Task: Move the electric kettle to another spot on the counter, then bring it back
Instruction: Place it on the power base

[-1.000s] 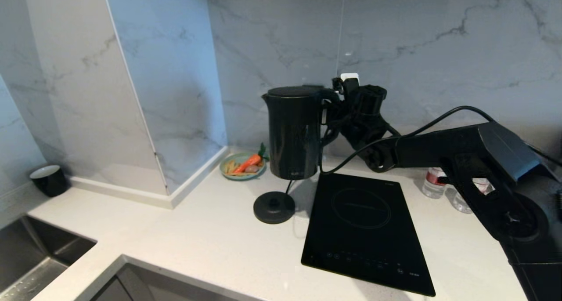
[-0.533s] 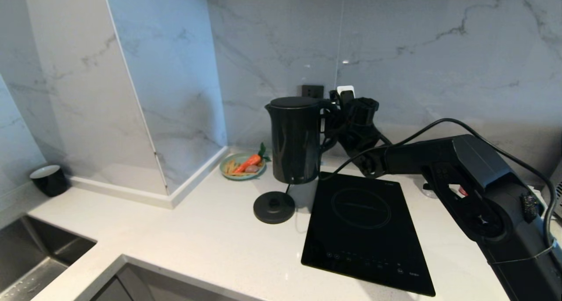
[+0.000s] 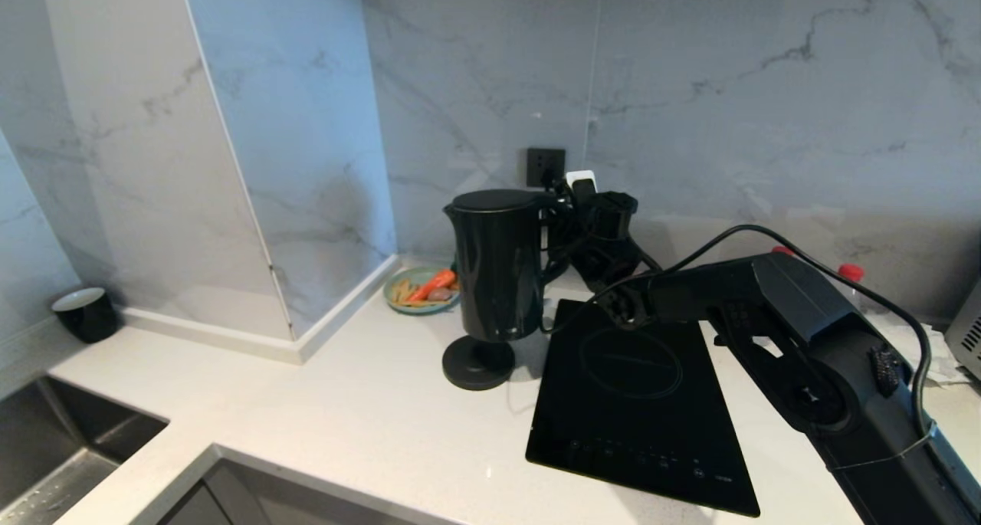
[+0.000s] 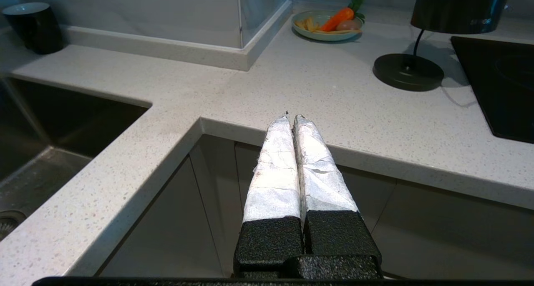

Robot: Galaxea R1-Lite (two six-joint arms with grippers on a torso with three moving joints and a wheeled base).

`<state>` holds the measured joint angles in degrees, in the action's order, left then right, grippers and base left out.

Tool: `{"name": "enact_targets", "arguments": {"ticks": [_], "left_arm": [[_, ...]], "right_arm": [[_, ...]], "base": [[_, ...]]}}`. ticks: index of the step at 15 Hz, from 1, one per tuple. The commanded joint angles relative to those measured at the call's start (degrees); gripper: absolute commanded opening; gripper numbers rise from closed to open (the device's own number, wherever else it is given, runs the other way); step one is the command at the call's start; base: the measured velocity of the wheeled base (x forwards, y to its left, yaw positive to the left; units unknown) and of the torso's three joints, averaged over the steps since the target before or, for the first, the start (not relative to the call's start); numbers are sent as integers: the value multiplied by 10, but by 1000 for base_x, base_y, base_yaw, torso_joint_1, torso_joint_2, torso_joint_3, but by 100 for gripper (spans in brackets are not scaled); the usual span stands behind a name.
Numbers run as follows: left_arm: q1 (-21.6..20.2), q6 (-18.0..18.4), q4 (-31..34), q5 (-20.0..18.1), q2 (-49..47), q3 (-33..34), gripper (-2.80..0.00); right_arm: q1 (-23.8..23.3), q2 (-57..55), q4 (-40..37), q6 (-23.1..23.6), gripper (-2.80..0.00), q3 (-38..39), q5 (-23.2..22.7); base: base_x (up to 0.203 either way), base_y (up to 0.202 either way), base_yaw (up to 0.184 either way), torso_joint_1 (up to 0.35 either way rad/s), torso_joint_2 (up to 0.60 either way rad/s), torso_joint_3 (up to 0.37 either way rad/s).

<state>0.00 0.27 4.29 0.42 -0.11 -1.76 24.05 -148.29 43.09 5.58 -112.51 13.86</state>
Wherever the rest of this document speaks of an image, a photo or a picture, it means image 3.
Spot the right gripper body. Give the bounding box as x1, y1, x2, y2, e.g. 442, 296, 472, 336
556, 191, 598, 245

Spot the black electric kettle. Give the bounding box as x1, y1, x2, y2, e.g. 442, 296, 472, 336
443, 189, 574, 343

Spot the black round kettle base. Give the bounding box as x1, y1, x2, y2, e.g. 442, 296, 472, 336
442, 336, 517, 392

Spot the orange carrot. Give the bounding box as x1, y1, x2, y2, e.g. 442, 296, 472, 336
408, 269, 458, 304

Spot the teal plate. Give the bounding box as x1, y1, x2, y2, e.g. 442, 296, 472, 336
383, 266, 461, 316

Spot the black induction cooktop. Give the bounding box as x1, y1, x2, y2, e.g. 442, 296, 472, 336
525, 298, 762, 519

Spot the white cloth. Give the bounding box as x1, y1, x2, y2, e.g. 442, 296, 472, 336
865, 309, 960, 386

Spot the grey cabinet front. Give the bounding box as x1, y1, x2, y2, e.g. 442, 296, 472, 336
157, 459, 430, 525

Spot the silver appliance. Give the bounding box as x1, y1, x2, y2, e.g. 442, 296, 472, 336
943, 277, 981, 382

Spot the black cup white inside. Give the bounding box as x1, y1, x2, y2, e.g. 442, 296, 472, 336
51, 286, 120, 345

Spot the steel sink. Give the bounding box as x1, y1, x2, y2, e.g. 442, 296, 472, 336
0, 375, 170, 525

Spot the black wall socket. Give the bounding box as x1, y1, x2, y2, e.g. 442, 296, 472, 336
526, 147, 567, 189

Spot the black cable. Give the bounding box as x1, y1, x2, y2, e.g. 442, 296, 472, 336
594, 224, 938, 451

